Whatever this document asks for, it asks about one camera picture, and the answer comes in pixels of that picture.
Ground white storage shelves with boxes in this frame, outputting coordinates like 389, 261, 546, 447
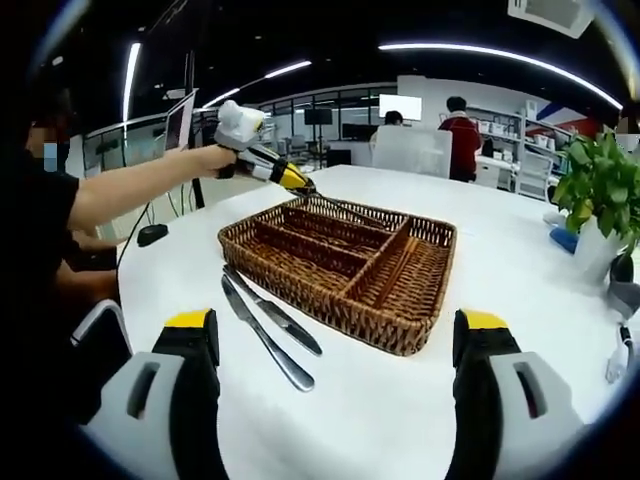
469, 99, 576, 161

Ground silver table knife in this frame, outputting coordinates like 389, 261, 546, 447
222, 263, 325, 358
220, 273, 317, 393

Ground dark grey pouch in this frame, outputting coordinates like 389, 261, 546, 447
607, 252, 640, 321

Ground white ceiling light strip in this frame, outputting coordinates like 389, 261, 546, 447
201, 87, 242, 109
121, 42, 143, 125
263, 60, 313, 80
378, 42, 625, 110

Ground white chair armrest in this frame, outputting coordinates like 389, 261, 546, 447
69, 298, 132, 351

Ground white translucent chair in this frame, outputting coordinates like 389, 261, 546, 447
370, 123, 454, 180

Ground person's head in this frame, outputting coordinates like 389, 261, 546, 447
27, 92, 79, 174

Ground black oval device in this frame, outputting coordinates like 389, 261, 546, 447
136, 223, 170, 248

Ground white mesh office chair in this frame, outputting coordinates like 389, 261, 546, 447
517, 149, 554, 201

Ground green plant in white pot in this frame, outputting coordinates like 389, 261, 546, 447
549, 127, 640, 286

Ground tilted grey monitor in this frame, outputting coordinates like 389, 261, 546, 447
164, 89, 197, 151

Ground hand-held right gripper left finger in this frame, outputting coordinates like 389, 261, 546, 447
79, 308, 221, 480

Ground brown wicker storage basket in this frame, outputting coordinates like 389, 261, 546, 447
217, 195, 459, 357

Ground ceiling air conditioner unit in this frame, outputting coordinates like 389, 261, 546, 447
507, 0, 596, 39

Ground operator in black shirt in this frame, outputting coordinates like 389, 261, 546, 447
14, 164, 124, 431

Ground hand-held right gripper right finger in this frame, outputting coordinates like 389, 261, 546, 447
452, 308, 596, 480

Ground small blue box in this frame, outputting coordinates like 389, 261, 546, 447
548, 227, 581, 256

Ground person's left hand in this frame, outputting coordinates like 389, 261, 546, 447
193, 144, 240, 181

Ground bright white screen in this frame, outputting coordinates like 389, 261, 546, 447
378, 93, 424, 121

